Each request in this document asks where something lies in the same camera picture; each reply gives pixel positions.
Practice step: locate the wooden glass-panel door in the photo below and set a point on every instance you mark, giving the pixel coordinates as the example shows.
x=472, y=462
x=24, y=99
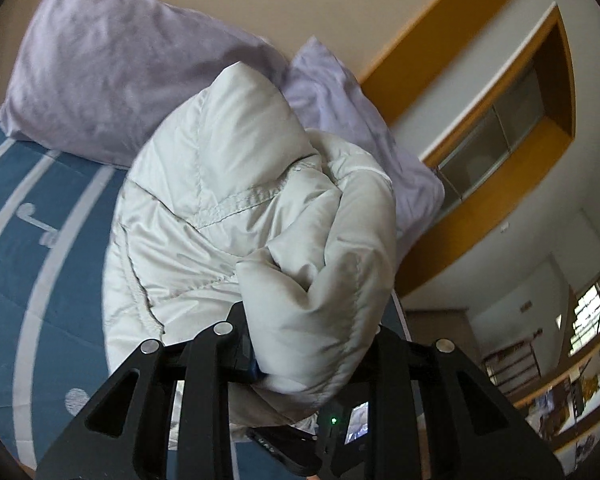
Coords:
x=485, y=190

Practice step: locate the barred window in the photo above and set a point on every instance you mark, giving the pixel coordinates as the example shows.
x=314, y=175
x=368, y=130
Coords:
x=587, y=317

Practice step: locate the large lilac pillow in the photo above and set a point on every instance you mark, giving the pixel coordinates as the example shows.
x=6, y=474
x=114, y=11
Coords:
x=110, y=70

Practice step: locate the beige puffer jacket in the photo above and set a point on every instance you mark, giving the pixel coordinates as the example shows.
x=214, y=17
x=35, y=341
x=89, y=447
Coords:
x=205, y=210

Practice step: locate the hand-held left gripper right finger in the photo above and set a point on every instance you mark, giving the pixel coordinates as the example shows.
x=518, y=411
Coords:
x=430, y=410

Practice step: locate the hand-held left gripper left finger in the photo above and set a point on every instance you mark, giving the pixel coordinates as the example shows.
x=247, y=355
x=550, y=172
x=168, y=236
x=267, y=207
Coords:
x=205, y=385

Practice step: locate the wooden shelf unit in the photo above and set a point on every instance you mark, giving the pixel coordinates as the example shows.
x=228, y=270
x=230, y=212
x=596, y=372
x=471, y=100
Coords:
x=512, y=367

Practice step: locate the small lilac pillow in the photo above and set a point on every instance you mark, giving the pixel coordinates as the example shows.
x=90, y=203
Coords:
x=360, y=125

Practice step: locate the blue striped bed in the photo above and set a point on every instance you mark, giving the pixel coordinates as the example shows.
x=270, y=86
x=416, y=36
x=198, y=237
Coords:
x=30, y=285

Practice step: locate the cluttered wooden counter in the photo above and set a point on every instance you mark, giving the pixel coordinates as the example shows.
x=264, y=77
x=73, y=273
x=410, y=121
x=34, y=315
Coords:
x=570, y=410

